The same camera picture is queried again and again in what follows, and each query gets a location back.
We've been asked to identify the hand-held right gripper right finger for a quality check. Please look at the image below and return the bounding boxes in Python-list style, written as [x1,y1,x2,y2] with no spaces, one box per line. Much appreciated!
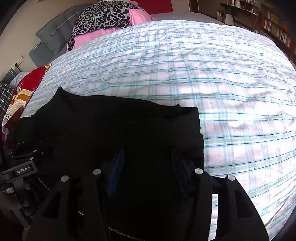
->
[172,151,270,241]

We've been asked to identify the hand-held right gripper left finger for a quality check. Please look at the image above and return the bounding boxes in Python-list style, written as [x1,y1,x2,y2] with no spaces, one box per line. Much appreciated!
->
[30,149,126,241]

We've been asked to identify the black pants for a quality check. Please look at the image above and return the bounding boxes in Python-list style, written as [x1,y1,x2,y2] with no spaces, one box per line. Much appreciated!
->
[6,87,205,241]

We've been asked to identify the dark plaid cloth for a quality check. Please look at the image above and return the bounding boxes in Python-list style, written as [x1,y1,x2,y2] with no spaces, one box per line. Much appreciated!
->
[0,82,15,121]

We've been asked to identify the red patterned pillow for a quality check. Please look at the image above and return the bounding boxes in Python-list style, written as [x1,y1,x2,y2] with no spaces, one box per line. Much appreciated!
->
[3,64,53,131]

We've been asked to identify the green striped pillow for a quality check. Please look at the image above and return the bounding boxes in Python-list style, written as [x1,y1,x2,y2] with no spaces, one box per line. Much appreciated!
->
[2,68,18,84]

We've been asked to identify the grey padded headboard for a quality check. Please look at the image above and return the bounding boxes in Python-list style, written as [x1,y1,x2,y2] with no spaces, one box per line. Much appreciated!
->
[29,4,93,67]

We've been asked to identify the plaid bed sheet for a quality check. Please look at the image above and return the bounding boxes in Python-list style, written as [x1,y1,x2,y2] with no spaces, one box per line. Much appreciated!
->
[20,20,296,241]

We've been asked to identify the pink quilt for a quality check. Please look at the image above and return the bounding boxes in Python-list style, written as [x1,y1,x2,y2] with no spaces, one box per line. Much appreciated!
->
[67,0,153,52]

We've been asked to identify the leopard print cloth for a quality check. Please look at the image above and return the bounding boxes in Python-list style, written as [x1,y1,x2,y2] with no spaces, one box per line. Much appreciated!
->
[68,1,144,50]

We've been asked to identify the wooden bookshelf with books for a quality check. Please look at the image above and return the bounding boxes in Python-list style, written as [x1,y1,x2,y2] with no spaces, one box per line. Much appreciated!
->
[258,2,296,59]

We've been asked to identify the grey mattress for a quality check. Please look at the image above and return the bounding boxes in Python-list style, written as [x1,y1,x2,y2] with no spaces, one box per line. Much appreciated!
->
[150,12,226,25]

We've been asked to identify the dark wooden desk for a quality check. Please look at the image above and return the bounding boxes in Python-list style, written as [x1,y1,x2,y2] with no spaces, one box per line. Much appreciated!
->
[219,2,259,32]

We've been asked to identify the red wardrobe panel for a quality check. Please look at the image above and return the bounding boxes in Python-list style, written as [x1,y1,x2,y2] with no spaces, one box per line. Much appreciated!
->
[136,0,174,15]

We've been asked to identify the white wall socket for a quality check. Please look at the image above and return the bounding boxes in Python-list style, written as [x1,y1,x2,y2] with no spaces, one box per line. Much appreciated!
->
[13,55,25,68]

